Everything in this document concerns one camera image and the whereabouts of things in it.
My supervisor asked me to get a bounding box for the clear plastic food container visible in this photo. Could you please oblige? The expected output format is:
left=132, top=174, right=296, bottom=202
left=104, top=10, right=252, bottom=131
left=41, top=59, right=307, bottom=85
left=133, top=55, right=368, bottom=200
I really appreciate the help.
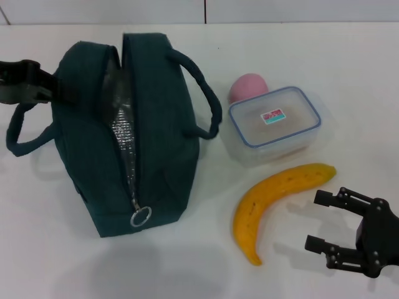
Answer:
left=226, top=86, right=322, bottom=169

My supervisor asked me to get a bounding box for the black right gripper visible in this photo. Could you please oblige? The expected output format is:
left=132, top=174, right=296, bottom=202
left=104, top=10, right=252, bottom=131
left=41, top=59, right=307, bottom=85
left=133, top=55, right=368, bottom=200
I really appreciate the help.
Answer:
left=304, top=186, right=399, bottom=278

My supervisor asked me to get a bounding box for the silver zipper pull ring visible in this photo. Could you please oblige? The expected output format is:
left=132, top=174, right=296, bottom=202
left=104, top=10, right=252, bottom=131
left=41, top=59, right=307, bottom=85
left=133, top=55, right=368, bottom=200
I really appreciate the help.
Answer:
left=129, top=199, right=153, bottom=228

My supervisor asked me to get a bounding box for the pink round fruit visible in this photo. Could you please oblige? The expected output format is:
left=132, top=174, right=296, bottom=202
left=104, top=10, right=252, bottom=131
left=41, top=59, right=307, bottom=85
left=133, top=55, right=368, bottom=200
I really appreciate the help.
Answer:
left=229, top=73, right=269, bottom=105

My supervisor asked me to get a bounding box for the dark teal insulated lunch bag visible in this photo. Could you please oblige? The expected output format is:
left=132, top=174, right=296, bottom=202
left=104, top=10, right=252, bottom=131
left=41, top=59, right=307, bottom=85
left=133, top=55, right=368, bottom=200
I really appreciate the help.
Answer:
left=6, top=32, right=224, bottom=239

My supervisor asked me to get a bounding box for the yellow banana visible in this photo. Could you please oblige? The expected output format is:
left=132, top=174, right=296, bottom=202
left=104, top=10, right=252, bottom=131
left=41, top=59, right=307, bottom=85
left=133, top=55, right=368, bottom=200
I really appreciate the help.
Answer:
left=233, top=162, right=337, bottom=267

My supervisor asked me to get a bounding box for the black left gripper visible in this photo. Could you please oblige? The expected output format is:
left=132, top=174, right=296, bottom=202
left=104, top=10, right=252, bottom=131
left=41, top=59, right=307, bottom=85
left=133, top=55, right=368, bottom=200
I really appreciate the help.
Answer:
left=0, top=59, right=77, bottom=105

